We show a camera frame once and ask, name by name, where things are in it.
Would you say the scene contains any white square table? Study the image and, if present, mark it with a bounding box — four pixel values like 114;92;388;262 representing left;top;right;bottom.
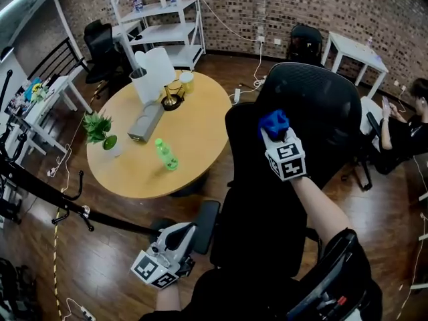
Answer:
321;31;390;100

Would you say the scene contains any green plant in white pot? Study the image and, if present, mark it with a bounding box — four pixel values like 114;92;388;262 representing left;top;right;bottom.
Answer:
82;110;123;158

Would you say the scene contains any white cylindrical container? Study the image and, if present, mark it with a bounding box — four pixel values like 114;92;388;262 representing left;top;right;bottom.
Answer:
128;68;160;106

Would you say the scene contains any black coat rack stand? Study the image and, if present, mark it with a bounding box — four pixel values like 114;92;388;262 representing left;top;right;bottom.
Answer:
0;68;183;239

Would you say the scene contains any blue cloth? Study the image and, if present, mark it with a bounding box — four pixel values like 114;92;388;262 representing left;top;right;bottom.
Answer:
257;108;291;143

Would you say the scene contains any black metal railing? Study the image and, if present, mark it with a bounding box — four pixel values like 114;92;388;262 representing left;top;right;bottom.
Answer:
26;37;90;80

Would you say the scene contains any round wooden table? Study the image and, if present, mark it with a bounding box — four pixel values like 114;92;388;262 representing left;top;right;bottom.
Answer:
86;69;233;200

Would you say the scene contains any person's left forearm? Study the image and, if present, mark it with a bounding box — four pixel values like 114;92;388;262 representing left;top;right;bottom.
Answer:
155;281;183;314

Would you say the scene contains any white lamp with brass base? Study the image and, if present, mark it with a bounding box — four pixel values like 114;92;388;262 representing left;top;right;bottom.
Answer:
134;47;186;112

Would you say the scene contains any white frame table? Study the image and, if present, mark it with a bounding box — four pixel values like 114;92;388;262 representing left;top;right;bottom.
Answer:
410;179;428;292

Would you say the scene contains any person's black clothing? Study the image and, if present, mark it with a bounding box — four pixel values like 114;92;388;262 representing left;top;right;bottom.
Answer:
138;227;384;321

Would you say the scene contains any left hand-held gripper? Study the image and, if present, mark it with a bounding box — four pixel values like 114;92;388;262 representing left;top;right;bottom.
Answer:
130;221;198;290

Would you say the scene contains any white metal shelf unit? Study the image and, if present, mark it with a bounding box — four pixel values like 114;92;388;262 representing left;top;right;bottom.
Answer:
103;0;207;72

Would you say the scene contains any small white side table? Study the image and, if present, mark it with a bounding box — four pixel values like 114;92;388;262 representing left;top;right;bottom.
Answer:
19;75;93;115

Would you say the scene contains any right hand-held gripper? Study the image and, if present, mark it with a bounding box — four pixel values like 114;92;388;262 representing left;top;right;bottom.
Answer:
260;127;308;183

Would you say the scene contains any yellow jar with white lid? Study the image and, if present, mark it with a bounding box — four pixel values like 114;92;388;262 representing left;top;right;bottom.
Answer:
179;71;195;96

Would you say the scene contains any black mesh office chair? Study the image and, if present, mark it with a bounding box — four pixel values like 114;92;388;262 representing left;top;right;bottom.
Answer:
193;62;364;279

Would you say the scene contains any yellow black striped floor tape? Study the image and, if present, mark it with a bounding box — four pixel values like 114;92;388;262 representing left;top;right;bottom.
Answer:
52;209;64;320

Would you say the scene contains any person's right forearm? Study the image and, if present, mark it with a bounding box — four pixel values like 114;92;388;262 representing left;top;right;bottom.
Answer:
290;175;352;243

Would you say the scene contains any grey rectangular box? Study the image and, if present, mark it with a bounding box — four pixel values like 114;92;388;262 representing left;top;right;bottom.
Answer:
126;104;167;145

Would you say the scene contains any green plastic bottle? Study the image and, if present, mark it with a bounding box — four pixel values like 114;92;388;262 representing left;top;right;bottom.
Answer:
154;138;180;172

